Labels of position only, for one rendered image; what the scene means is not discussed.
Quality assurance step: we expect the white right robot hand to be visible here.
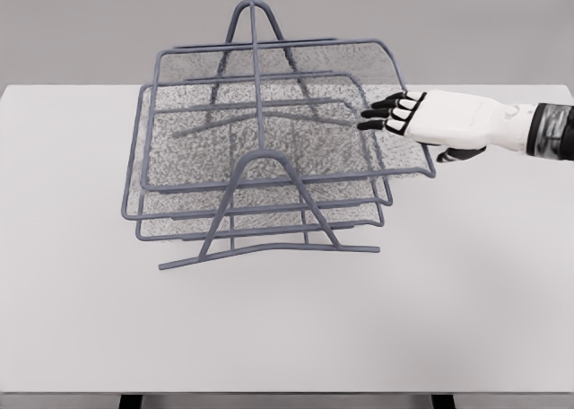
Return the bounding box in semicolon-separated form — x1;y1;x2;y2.
357;90;495;165

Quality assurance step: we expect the grey mesh file tray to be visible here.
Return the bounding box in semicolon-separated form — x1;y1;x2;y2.
119;70;395;222
140;36;437;194
135;97;387;242

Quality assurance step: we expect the grey wire rack frame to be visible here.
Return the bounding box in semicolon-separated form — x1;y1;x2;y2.
158;0;381;272

